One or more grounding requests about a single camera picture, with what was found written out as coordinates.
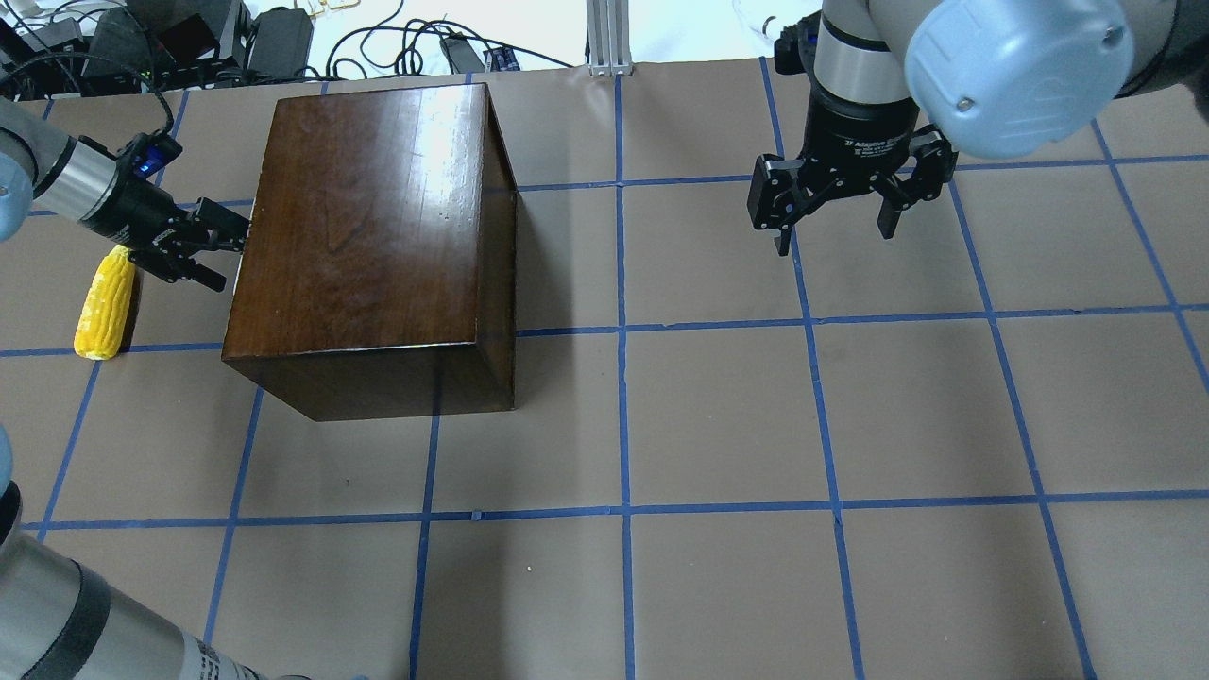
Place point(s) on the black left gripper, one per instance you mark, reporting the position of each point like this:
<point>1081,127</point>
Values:
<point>129,209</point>

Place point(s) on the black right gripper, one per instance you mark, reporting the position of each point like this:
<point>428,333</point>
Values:
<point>861,131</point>

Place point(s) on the yellow corn cob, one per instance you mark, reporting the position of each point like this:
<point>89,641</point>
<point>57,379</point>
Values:
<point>103,319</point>

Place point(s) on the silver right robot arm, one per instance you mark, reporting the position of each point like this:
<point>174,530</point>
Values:
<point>900,89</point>

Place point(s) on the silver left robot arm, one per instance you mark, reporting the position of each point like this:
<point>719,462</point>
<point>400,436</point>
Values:
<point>43,165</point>

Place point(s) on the dark brown wooden cabinet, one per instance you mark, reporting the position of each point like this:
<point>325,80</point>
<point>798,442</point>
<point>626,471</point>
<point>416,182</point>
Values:
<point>379,278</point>

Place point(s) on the black power adapter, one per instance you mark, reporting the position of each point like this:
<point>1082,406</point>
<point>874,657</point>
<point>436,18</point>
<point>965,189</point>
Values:
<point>281,43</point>

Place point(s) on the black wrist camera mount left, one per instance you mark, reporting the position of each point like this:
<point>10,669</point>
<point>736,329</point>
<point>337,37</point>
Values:
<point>148,154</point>

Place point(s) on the aluminium frame post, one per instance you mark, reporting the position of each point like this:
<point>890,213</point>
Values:
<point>608,38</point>

